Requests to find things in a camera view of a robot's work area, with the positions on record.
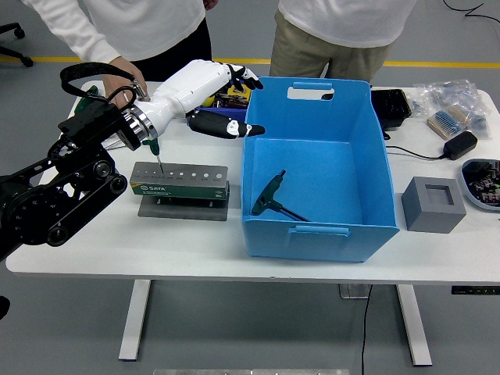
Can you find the black plastic tray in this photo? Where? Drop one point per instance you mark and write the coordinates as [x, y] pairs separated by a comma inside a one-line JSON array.
[[390, 105]]

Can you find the black office chair base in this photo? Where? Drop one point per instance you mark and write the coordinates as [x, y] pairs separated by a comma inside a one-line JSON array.
[[11, 52]]

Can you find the person's right hand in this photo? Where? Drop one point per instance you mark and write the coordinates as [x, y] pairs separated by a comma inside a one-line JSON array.
[[121, 78]]

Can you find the white table leg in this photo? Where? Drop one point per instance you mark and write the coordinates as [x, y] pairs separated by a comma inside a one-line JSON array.
[[414, 324], [134, 320]]

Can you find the dark brown small parts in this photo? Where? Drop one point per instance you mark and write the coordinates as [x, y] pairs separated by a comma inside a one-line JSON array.
[[230, 102]]

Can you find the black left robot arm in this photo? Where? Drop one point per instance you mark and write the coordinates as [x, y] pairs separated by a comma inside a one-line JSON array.
[[51, 195]]

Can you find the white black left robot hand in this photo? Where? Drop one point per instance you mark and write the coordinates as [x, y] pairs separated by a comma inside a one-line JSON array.
[[183, 90]]

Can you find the dark blue plastic bin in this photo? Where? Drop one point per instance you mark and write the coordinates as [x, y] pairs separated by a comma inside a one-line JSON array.
[[234, 113]]

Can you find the yellow tape measure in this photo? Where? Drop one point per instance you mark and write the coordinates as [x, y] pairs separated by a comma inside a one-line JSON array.
[[239, 91]]

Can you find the black power adapter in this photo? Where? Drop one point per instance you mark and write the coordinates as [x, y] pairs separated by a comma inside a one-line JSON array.
[[461, 144]]

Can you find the black table control panel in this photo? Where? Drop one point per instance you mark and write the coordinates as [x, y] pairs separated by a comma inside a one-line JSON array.
[[474, 290]]

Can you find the light blue folding box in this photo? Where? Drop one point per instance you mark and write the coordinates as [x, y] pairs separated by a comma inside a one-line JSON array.
[[312, 176]]

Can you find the person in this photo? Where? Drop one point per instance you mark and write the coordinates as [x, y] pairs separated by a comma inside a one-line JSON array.
[[332, 23], [156, 23]]

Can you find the green SATA hex key stand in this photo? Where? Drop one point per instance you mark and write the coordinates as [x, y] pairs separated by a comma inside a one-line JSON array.
[[176, 190]]

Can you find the tan resistor strip bundle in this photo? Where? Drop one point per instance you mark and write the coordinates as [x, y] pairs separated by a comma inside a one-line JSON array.
[[445, 121]]

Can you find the person's left hand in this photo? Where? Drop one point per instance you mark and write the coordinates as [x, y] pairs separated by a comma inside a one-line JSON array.
[[211, 4]]

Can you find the clear bags of resistors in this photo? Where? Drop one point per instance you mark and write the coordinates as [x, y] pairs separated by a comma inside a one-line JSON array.
[[453, 93]]

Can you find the grey cube with recess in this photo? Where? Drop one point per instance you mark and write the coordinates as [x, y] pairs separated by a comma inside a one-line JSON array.
[[429, 218]]

